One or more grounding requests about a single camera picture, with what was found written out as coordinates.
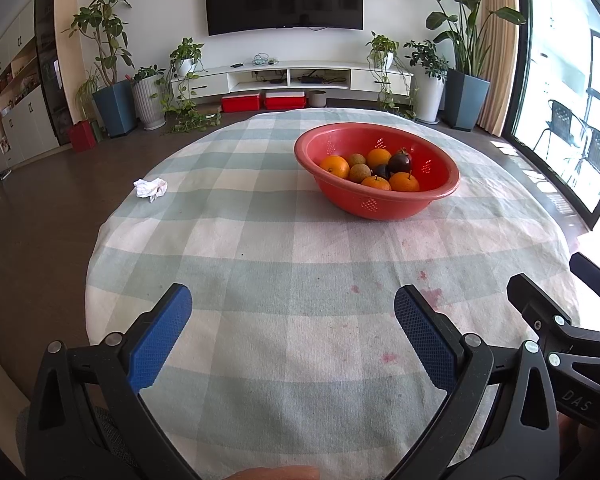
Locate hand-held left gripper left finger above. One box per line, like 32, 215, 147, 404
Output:
25, 283, 201, 480

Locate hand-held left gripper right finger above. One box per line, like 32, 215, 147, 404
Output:
387, 285, 561, 480

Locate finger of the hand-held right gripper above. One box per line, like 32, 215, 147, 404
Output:
506, 273, 600, 356
569, 252, 600, 311

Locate red plastic colander bowl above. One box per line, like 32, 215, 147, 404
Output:
294, 123, 461, 221

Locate large round orange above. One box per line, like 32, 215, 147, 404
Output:
319, 155, 351, 180

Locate person's right hand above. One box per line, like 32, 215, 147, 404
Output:
560, 412, 588, 461

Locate person's left hand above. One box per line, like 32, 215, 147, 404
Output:
225, 466, 321, 480

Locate green white checked tablecloth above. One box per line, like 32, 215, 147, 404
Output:
85, 107, 581, 480

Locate black mesh chair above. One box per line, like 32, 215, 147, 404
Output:
567, 126, 600, 188
532, 100, 588, 161

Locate crumpled white tissue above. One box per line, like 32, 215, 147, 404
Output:
133, 178, 169, 203

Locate small red floor box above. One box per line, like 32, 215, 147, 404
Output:
69, 119, 98, 153

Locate large-leaf plant in blue pot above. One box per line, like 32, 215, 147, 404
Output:
396, 0, 528, 133

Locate glass balcony door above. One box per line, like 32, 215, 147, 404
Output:
510, 0, 600, 231

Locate small-leaf tree in blue pot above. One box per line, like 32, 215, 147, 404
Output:
62, 0, 138, 138

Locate plant in white ribbed pot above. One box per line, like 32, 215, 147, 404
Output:
130, 65, 167, 131

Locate bushy plant in white pot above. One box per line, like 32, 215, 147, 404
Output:
404, 40, 450, 125

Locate beige curtain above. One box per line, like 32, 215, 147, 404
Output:
480, 0, 523, 138

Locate white television cabinet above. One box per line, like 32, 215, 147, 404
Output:
172, 60, 413, 100

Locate long trailing pothos plant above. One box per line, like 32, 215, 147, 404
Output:
160, 37, 223, 135

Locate dark glass cabinet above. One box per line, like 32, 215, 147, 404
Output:
34, 0, 73, 147

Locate small trailing shelf plant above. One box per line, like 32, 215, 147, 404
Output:
365, 31, 416, 116

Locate white wall cabinets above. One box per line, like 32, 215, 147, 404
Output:
0, 0, 61, 176

